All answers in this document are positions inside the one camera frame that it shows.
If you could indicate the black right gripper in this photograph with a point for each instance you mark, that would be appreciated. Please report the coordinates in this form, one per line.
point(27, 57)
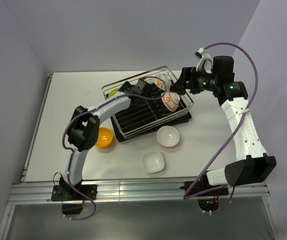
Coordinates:
point(188, 74)

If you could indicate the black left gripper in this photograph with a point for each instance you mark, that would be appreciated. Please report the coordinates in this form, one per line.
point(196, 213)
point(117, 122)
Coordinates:
point(126, 84)

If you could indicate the lime green bowl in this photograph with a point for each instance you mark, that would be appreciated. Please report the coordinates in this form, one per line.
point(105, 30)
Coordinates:
point(113, 92)

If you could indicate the floral leaf pattern bowl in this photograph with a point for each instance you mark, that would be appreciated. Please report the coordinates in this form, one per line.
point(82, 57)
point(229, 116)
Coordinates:
point(162, 81)

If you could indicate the white bowl red ornaments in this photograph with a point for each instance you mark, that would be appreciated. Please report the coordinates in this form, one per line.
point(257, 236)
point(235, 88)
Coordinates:
point(171, 100)

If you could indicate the orange bowl white inside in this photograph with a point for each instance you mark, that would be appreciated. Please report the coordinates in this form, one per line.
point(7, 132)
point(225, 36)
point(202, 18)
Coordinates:
point(168, 136)

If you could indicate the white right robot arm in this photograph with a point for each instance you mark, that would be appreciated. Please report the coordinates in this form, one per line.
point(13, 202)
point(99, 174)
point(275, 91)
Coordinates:
point(216, 75)

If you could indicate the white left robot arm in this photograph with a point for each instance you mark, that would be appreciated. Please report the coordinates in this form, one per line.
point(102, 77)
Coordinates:
point(82, 132)

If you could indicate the small white square dish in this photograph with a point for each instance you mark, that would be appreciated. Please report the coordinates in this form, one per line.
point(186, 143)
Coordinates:
point(153, 162)

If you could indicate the black drip tray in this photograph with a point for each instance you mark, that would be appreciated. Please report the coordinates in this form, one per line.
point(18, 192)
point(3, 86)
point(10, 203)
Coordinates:
point(149, 117)

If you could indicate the yellow orange plastic bowl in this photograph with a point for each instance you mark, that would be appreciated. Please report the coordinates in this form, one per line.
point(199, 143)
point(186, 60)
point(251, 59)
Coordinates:
point(105, 137)

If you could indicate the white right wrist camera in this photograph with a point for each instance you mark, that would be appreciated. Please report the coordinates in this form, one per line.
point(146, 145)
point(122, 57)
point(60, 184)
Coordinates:
point(204, 59)

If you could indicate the steel wire dish rack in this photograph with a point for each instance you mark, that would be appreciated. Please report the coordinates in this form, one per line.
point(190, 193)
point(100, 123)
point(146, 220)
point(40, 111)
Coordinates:
point(156, 92)

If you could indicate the aluminium mounting rail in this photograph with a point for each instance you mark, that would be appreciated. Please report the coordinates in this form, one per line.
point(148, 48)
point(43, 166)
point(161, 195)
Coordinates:
point(133, 190)

